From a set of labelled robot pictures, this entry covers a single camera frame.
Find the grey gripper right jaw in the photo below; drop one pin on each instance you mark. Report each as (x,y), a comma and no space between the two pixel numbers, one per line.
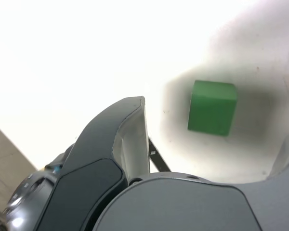
(183,207)

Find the black tape strip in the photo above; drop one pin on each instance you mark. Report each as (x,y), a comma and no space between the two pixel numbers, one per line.
(160,161)

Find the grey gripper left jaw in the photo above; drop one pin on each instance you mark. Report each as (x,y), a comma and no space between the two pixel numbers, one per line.
(94,156)

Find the green cube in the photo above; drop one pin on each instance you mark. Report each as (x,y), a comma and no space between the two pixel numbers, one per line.
(210,113)

